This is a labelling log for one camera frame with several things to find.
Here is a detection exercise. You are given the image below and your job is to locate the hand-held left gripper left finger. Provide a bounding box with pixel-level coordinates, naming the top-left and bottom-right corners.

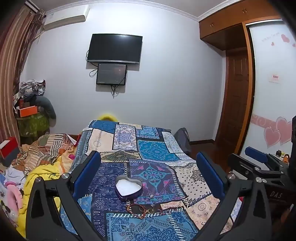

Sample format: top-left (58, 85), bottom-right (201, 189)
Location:
top-left (25, 151), bottom-right (102, 241)

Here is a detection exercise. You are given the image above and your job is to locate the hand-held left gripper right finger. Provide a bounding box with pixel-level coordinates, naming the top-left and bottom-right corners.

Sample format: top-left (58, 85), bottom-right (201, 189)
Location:
top-left (196, 152), bottom-right (271, 241)

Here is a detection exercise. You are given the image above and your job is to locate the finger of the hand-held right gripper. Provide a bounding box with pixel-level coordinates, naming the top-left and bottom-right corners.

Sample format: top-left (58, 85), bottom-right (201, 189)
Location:
top-left (245, 146), bottom-right (289, 172)
top-left (228, 153), bottom-right (284, 183)

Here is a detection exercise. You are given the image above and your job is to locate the purple heart-shaped tin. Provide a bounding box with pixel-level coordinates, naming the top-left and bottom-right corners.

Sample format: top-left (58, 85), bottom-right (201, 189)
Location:
top-left (114, 175), bottom-right (142, 201)

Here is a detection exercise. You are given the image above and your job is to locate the red cord blue bead bracelet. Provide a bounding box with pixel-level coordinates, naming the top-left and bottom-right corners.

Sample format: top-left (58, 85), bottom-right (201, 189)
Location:
top-left (136, 205), bottom-right (148, 219)

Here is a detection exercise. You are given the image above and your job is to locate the white foam pad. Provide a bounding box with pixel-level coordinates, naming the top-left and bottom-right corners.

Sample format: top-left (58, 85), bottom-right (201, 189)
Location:
top-left (116, 178), bottom-right (140, 194)

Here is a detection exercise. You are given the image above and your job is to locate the dark grey bag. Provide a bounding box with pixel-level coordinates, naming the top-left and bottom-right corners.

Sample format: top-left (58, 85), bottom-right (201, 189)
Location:
top-left (173, 127), bottom-right (192, 155)

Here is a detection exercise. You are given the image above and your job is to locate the white heart-print sliding door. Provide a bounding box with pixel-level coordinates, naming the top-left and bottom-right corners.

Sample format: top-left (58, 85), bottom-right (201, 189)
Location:
top-left (239, 20), bottom-right (296, 160)

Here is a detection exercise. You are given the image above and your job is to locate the yellow blanket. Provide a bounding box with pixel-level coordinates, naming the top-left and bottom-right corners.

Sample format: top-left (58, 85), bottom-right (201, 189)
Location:
top-left (16, 155), bottom-right (77, 238)

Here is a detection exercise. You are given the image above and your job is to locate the brown striped quilt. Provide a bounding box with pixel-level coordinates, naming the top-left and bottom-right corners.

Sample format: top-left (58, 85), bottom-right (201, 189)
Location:
top-left (17, 133), bottom-right (80, 173)

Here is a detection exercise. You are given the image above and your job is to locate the yellow cushion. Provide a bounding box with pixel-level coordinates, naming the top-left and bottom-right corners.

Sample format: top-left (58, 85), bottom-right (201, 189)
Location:
top-left (99, 113), bottom-right (118, 121)

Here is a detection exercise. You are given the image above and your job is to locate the brown wooden door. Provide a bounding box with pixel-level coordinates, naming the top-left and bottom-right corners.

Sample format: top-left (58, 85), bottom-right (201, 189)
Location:
top-left (215, 47), bottom-right (251, 149)

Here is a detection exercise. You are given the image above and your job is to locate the blue patchwork blanket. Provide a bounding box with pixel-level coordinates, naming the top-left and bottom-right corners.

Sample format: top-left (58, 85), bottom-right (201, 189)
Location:
top-left (59, 119), bottom-right (241, 241)

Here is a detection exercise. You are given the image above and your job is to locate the pink cartoon cloth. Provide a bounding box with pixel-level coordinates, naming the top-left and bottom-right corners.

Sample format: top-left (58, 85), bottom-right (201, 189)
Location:
top-left (0, 179), bottom-right (24, 224)

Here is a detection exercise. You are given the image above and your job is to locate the red box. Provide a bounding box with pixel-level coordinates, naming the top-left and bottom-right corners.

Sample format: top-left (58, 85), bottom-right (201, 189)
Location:
top-left (0, 137), bottom-right (20, 160)

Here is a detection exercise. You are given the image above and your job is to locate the orange box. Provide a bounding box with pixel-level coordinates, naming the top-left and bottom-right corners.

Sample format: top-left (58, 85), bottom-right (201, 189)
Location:
top-left (20, 105), bottom-right (38, 118)

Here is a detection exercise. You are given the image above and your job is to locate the pile of clothes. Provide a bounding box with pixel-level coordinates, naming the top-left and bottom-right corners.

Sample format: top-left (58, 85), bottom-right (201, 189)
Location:
top-left (13, 79), bottom-right (46, 109)

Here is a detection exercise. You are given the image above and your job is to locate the wooden wardrobe cabinet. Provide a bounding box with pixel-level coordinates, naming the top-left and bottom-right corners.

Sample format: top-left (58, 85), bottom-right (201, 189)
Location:
top-left (198, 0), bottom-right (287, 153)

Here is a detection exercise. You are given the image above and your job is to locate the brown striped curtain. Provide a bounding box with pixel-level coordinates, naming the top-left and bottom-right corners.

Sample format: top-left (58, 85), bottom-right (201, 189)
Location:
top-left (0, 5), bottom-right (47, 144)

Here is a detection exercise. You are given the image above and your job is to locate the white air conditioner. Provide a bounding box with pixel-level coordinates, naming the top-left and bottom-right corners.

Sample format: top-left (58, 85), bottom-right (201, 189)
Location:
top-left (43, 6), bottom-right (89, 30)

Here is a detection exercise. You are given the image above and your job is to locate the small black wall monitor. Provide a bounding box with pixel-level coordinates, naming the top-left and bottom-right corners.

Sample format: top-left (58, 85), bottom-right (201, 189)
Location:
top-left (96, 63), bottom-right (128, 86)

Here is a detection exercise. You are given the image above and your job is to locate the black wall television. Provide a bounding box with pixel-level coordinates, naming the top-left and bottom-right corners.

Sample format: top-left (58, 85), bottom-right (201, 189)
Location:
top-left (87, 34), bottom-right (143, 65)

